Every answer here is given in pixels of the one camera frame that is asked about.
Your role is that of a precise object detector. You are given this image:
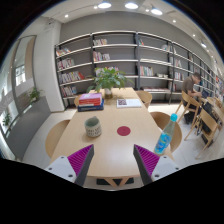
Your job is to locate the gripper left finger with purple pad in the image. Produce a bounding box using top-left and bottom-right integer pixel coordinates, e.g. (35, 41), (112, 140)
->
(46, 144), (94, 186)

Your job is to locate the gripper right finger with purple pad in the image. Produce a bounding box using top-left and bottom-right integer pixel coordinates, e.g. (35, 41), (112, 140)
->
(133, 145), (180, 185)

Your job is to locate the clear plastic water bottle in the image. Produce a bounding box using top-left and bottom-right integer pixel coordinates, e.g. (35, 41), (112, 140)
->
(154, 114), (177, 155)

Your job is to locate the wooden chair near left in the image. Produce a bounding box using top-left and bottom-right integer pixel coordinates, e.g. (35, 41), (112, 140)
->
(45, 119), (70, 157)

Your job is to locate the grey patterned ceramic mug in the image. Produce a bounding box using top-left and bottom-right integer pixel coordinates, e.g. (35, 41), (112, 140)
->
(84, 116), (102, 137)

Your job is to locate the round red coaster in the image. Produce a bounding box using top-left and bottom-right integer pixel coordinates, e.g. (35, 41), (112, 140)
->
(117, 126), (131, 136)

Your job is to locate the wooden chair near right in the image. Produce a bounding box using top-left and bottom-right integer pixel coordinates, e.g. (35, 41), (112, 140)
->
(151, 112), (182, 155)

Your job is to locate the dark blue bottom book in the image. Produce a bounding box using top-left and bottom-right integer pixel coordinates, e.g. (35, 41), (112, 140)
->
(77, 99), (104, 112)

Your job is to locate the open white magazine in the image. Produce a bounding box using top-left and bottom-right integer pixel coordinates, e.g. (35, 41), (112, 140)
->
(117, 99), (142, 108)

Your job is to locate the wooden chair far left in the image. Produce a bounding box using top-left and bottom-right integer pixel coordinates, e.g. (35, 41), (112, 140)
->
(74, 95), (81, 107)

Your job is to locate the red book stack top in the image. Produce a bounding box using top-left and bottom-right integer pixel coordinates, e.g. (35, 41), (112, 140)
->
(79, 93), (102, 106)

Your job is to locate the wooden chair far right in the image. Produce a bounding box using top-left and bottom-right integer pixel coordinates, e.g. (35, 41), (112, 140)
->
(136, 90), (152, 108)

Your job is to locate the wooden side chair front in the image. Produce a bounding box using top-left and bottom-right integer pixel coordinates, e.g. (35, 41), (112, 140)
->
(185, 109), (218, 153)

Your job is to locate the wooden side chair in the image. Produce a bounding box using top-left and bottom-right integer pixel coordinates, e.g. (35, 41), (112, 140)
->
(174, 90), (202, 125)
(185, 109), (218, 153)

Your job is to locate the wooden side chair back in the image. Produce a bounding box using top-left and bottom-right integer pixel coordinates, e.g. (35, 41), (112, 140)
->
(174, 90), (202, 125)

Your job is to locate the floor plant by window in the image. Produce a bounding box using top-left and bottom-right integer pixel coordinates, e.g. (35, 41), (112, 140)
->
(28, 87), (42, 103)

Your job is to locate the seated person in brown shirt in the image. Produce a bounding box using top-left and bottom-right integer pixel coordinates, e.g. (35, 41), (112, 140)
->
(182, 72), (202, 124)

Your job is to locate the green potted plant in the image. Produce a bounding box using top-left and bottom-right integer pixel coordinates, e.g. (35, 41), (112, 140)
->
(86, 67), (132, 99)

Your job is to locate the grey wall bookshelf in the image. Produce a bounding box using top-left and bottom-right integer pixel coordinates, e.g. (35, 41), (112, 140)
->
(55, 30), (224, 107)

